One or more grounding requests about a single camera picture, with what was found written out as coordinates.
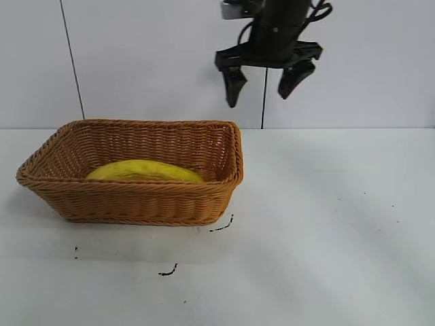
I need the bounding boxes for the yellow banana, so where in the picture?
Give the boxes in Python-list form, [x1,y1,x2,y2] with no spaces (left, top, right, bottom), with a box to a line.
[85,159,206,185]

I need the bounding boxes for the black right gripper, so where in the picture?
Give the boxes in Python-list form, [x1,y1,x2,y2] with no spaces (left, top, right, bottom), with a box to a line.
[215,0,324,109]

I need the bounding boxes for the brown woven wicker basket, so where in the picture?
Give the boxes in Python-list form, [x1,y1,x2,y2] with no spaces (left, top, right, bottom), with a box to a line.
[16,118,245,225]

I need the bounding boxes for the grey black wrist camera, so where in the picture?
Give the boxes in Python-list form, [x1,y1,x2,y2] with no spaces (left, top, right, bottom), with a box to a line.
[220,0,266,20]

